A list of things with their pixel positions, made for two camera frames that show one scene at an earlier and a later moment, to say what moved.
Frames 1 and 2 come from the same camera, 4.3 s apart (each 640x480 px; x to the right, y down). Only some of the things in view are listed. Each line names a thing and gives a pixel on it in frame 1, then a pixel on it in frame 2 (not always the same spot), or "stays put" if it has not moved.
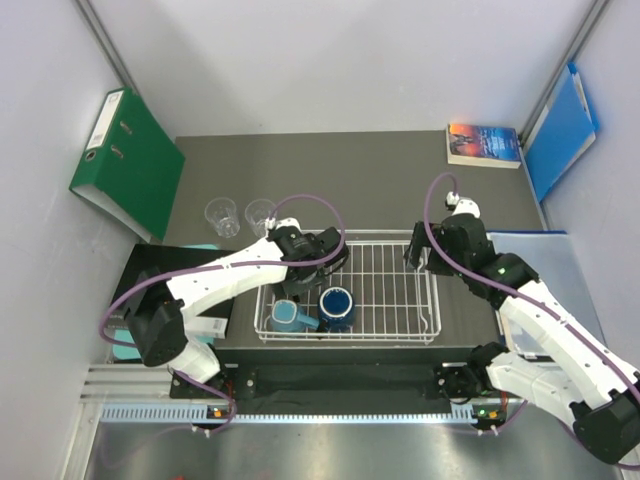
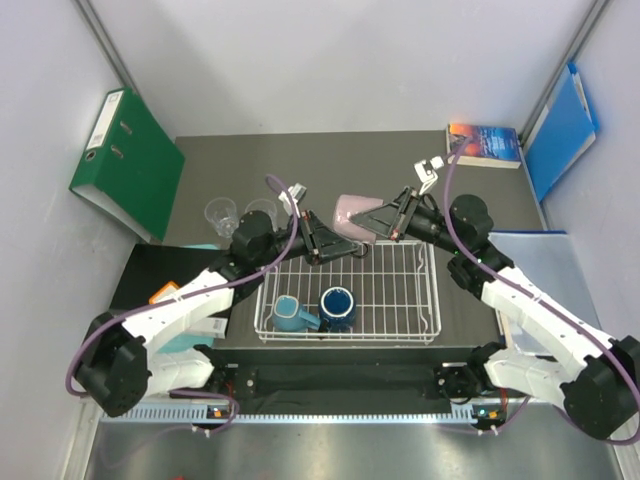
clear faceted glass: [222, 213] stays put
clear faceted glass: [257, 212] stays put
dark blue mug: [336, 310] stays put
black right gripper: [413, 253] to [387, 219]
